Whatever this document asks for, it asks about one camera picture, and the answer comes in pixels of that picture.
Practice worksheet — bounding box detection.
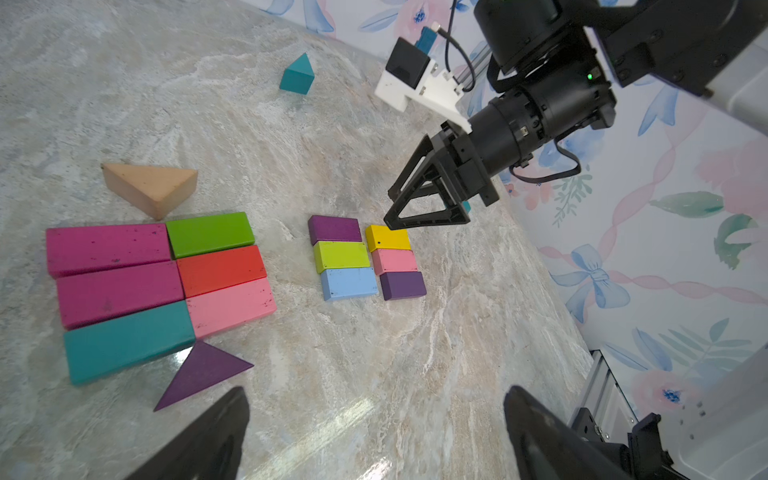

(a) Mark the aluminium front rail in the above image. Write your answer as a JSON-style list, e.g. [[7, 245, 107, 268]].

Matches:
[[569, 350, 638, 443]]

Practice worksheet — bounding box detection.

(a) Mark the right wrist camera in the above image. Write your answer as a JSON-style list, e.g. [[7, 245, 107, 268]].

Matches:
[[375, 22, 472, 133]]

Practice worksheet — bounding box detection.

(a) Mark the light pink rectangular block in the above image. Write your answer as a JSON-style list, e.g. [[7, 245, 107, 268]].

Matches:
[[186, 278, 277, 340]]

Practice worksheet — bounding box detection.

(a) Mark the natural wood triangular block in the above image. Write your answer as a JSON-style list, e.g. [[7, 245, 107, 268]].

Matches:
[[101, 163, 198, 220]]

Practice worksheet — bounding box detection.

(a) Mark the dark purple small block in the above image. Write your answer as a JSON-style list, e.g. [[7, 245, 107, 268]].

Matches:
[[308, 215, 362, 245]]

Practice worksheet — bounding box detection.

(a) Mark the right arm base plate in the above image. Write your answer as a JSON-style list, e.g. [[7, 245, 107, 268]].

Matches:
[[571, 407, 686, 480]]

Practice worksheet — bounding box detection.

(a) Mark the red rectangular block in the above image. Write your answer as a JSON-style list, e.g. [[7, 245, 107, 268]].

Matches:
[[176, 245, 267, 297]]

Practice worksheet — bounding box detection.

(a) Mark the magenta rectangular block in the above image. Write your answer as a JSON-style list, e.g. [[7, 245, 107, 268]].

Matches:
[[46, 223, 171, 279]]

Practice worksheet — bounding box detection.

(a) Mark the teal triangular block far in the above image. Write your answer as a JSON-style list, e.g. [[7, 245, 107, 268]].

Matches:
[[279, 53, 315, 95]]

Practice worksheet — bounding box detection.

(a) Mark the green rectangular block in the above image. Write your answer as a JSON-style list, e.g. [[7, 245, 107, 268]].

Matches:
[[166, 212, 255, 259]]

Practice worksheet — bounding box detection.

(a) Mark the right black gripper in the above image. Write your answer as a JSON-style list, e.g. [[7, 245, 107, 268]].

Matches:
[[384, 110, 534, 230]]

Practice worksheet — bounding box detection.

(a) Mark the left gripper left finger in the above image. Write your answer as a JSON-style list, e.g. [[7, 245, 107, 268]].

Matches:
[[129, 386, 250, 479]]

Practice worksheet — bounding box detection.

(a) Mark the yellow small block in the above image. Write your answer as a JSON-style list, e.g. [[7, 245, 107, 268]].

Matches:
[[365, 225, 412, 253]]

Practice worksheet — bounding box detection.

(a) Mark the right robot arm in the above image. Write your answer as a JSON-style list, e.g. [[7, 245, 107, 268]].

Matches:
[[376, 1, 767, 230]]

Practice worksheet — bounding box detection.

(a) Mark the light blue rectangular block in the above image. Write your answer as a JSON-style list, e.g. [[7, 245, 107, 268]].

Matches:
[[320, 267, 378, 301]]

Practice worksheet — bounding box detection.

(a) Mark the teal rectangular block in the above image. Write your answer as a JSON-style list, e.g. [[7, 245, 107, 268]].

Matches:
[[64, 301, 196, 385]]

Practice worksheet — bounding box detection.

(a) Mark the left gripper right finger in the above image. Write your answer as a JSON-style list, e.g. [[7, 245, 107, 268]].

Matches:
[[503, 385, 629, 479]]

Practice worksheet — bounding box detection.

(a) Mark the lime green small block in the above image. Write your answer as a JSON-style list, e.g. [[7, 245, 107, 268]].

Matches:
[[313, 241, 371, 274]]

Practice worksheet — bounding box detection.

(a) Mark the hot pink rectangular block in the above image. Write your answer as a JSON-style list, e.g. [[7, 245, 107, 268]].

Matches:
[[56, 261, 184, 331]]

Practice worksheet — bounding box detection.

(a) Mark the purple triangular block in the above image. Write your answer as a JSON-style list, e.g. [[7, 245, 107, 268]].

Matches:
[[154, 341, 253, 412]]

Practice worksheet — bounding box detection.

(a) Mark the purple rectangular block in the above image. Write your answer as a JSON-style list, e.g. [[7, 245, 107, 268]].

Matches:
[[380, 271, 427, 301]]

